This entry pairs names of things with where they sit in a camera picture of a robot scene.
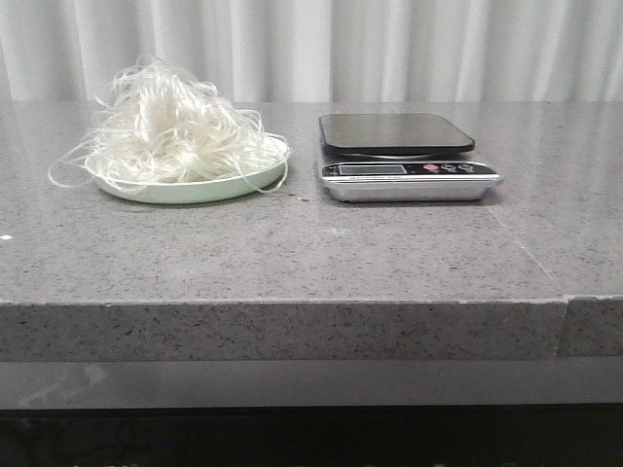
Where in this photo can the silver digital kitchen scale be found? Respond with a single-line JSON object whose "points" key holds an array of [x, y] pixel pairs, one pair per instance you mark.
{"points": [[399, 157]]}

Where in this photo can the white vermicelli noodle bundle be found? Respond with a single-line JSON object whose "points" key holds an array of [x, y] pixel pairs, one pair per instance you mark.
{"points": [[158, 123]]}

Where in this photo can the white pleated curtain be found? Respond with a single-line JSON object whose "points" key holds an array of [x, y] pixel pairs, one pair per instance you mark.
{"points": [[349, 51]]}

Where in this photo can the light green plastic plate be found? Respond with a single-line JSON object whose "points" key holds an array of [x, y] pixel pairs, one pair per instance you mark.
{"points": [[202, 191]]}

